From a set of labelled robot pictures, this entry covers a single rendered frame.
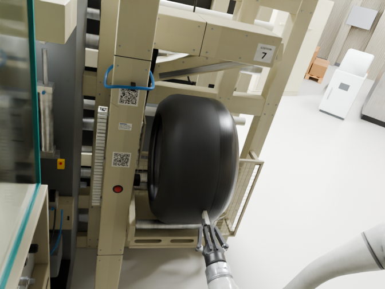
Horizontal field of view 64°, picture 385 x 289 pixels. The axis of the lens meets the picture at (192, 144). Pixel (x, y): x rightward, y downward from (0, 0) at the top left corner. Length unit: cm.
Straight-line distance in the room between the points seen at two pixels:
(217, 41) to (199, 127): 44
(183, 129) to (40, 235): 64
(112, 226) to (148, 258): 100
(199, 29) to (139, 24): 38
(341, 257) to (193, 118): 69
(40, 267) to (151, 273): 124
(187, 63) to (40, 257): 107
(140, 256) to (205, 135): 154
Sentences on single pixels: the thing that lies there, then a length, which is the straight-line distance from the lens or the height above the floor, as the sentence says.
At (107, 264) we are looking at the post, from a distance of 179.
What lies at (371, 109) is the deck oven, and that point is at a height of 26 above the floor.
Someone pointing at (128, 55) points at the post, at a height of 166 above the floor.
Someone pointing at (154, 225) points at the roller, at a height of 91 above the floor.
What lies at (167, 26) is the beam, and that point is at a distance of 139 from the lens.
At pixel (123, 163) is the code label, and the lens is 134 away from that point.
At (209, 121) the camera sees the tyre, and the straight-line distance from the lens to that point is 123.
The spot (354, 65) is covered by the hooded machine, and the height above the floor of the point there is 105.
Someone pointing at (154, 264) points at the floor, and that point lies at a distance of 252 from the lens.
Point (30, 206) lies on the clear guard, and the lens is 102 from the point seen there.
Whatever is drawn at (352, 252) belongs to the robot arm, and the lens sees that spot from 94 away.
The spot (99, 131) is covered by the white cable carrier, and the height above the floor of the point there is 134.
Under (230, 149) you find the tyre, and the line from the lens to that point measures 122.
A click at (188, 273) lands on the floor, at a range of 252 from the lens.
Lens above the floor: 197
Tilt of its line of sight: 29 degrees down
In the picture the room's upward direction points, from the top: 14 degrees clockwise
